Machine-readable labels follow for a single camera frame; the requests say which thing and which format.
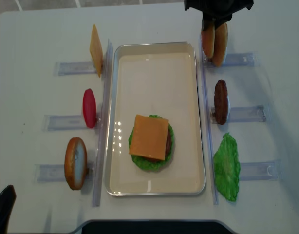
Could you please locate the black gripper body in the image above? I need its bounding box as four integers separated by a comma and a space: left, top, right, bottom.
184, 0, 254, 24

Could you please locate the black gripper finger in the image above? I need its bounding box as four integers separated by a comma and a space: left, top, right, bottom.
202, 17, 215, 31

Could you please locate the sesame top bun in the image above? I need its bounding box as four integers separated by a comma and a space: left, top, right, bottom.
202, 22, 215, 58

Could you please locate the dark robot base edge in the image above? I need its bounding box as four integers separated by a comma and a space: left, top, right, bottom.
81, 221, 232, 234

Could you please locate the standing meat patty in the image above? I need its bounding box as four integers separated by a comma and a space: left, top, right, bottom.
214, 80, 229, 125

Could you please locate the standing cheese slice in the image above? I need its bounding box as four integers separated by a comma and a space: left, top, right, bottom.
90, 24, 103, 78

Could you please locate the cheese slice on burger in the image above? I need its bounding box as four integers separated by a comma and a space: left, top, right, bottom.
130, 115, 169, 161

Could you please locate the meat patty in burger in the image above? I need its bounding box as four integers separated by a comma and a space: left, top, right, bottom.
146, 131, 171, 162

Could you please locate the red tomato slice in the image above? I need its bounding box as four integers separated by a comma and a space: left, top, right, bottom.
82, 89, 96, 128

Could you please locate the standing green lettuce leaf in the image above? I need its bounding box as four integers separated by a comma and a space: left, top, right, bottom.
213, 133, 241, 202

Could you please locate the clear cheese holder strip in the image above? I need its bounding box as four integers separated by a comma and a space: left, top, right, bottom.
54, 62, 96, 76

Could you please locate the lettuce leaf in burger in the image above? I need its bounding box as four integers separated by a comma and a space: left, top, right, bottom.
129, 115, 174, 171

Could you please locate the clear lettuce holder strip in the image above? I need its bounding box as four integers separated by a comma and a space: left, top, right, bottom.
240, 160, 282, 181

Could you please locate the clear tomato holder strip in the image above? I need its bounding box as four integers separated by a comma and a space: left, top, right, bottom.
42, 115, 89, 131

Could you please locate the standing bun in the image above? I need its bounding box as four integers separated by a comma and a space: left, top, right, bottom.
212, 23, 228, 67
64, 137, 87, 190

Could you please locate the cream rectangular tray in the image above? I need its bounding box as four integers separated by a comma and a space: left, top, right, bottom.
105, 42, 206, 196

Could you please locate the clear patty holder strip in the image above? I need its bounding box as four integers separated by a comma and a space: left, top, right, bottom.
210, 105, 267, 123

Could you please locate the standing bun left front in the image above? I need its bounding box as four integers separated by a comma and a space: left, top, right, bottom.
64, 137, 87, 190

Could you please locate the clear left bun holder strip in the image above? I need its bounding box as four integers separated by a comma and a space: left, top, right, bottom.
34, 162, 94, 183

